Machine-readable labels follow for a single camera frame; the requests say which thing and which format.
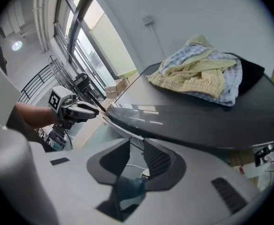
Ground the black standing fan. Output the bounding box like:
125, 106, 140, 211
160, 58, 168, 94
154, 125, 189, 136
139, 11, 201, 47
47, 54, 108, 116

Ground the plain cardboard box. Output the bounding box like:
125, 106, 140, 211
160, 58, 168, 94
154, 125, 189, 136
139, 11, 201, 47
104, 83, 119, 98

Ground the dark framed glass window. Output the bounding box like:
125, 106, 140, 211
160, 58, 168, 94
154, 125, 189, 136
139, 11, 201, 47
53, 0, 137, 103

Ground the person's jeans leg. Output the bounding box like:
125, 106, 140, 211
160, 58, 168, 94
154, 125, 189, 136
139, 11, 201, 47
117, 177, 148, 201

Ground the person's left forearm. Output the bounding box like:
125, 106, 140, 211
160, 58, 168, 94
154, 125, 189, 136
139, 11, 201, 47
15, 101, 61, 129

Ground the black metal railing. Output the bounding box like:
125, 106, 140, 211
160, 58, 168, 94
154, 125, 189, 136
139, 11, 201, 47
17, 64, 55, 105

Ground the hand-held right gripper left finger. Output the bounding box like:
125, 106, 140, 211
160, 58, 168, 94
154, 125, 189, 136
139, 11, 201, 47
28, 138, 131, 225

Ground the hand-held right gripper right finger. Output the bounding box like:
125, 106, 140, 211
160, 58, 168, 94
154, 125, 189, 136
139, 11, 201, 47
127, 139, 262, 225

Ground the checked cloth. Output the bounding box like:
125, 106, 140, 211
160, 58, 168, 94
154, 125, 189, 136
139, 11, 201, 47
161, 43, 243, 107

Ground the black table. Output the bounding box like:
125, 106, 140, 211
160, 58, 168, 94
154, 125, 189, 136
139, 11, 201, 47
105, 52, 274, 155

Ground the pile of crumpled cloths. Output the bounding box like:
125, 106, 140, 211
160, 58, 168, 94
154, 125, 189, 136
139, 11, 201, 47
146, 34, 237, 98

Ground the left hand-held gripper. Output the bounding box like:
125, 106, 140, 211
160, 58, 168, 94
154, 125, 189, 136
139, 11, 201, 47
48, 86, 100, 129

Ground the grey wall socket box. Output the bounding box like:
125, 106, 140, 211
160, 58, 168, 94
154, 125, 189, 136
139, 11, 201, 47
142, 15, 154, 27

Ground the white cable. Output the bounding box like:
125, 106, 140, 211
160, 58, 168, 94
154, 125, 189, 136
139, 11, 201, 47
126, 163, 149, 171

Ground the black cloth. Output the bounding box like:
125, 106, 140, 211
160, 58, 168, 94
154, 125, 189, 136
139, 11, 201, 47
223, 52, 266, 96

